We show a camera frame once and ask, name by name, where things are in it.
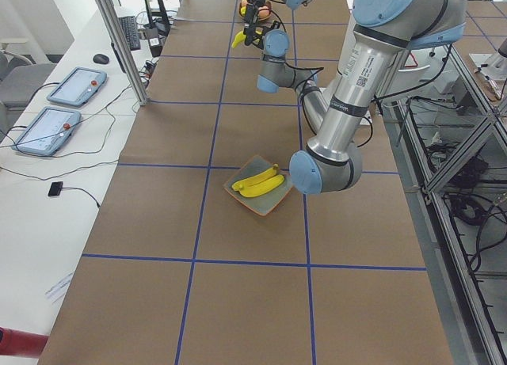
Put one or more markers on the black computer mouse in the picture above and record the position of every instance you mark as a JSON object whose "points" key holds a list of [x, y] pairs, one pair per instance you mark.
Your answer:
{"points": [[101, 59]]}

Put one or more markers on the red cylinder object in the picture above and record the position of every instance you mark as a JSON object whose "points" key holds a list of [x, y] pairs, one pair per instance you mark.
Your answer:
{"points": [[22, 344]]}

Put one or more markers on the black keyboard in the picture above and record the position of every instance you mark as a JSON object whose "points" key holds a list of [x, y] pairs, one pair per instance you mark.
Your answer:
{"points": [[128, 26]]}

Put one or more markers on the teach pendant far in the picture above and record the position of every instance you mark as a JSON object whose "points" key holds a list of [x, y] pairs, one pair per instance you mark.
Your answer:
{"points": [[78, 87]]}

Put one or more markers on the aluminium frame post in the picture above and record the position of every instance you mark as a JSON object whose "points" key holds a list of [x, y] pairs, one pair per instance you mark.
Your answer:
{"points": [[120, 47]]}

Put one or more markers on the teach pendant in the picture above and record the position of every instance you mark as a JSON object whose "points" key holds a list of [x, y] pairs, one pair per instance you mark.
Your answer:
{"points": [[48, 132], [78, 87]]}

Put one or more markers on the small black box device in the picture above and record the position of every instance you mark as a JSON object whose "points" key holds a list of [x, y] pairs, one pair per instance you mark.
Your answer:
{"points": [[55, 189]]}

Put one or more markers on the teach pendant near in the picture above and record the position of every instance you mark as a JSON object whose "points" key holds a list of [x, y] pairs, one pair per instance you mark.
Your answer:
{"points": [[48, 132]]}

